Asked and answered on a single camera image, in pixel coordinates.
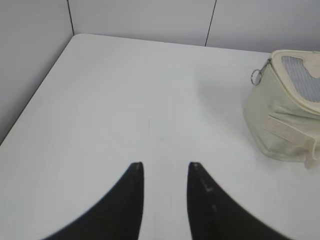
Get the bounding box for silver zipper pull ring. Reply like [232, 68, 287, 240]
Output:
[250, 57, 273, 86]

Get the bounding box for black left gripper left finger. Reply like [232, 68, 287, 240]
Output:
[47, 162, 144, 240]

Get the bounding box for cream fabric zipper bag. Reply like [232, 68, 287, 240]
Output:
[243, 49, 320, 168]

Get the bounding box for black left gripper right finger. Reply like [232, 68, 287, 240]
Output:
[187, 162, 283, 240]

